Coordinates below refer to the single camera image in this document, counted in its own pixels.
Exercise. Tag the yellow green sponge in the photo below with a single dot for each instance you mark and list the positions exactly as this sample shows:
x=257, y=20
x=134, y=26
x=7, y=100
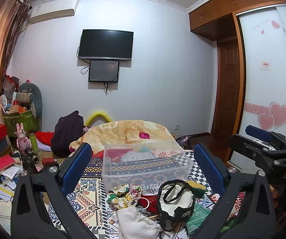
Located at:
x=198, y=189

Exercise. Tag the grey plush toy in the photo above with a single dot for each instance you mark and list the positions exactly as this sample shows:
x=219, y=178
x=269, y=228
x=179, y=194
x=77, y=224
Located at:
x=29, y=95

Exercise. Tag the floral colourful cloth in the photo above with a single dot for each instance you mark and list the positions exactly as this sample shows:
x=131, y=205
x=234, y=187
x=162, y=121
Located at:
x=124, y=196

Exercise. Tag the white air conditioner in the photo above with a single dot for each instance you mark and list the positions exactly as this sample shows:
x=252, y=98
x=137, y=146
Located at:
x=52, y=10

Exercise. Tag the red book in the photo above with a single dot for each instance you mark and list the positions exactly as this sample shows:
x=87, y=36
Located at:
x=6, y=161

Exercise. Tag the dark purple jacket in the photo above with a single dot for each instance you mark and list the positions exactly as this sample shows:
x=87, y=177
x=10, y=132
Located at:
x=68, y=129

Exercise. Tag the yellow curved pillow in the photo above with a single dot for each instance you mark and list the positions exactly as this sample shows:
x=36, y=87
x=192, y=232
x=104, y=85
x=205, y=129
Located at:
x=97, y=115

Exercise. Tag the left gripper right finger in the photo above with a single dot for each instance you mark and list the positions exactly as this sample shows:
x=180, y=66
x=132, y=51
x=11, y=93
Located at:
x=256, y=217

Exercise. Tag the clear plastic storage box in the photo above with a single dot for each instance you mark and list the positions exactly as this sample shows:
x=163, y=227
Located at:
x=147, y=165

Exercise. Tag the right hand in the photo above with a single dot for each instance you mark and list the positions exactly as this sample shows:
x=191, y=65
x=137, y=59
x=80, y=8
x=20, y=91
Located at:
x=275, y=195

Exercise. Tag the green storage box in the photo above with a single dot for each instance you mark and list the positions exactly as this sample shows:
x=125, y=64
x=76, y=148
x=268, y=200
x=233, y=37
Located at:
x=30, y=123

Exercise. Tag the brown wooden wardrobe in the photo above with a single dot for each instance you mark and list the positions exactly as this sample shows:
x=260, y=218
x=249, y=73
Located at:
x=214, y=20

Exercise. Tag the red cushion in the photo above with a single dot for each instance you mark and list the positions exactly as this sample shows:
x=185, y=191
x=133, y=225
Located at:
x=44, y=137

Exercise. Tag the white cloth pouch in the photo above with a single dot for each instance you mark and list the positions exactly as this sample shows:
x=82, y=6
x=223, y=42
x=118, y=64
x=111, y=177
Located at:
x=132, y=224

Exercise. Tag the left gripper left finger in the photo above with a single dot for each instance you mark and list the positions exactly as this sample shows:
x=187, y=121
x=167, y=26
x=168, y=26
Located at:
x=29, y=217

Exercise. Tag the pink rabbit figure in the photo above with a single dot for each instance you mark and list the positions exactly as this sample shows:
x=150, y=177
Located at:
x=22, y=142

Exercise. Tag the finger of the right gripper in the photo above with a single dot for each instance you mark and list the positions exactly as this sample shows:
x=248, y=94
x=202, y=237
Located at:
x=272, y=153
x=266, y=136

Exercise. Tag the small black wall monitor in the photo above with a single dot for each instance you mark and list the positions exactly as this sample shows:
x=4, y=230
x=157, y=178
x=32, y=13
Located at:
x=104, y=71

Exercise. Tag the black wall television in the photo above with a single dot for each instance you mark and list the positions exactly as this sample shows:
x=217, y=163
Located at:
x=106, y=44

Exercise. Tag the beige orange blanket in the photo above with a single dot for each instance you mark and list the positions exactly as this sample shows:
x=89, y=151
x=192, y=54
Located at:
x=122, y=132

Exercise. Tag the white black cloth bag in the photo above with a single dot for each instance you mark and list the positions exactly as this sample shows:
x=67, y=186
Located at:
x=175, y=203

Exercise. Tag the green knitted cloth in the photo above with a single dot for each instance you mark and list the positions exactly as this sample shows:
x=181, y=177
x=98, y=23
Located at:
x=200, y=213

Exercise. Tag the red velvet pouch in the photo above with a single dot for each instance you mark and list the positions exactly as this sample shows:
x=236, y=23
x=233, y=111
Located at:
x=148, y=204

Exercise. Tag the green bottle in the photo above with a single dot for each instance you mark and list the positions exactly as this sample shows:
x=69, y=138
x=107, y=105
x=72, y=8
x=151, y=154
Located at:
x=34, y=144

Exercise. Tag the brown wooden door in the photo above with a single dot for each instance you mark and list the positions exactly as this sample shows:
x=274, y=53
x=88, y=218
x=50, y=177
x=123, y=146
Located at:
x=228, y=89

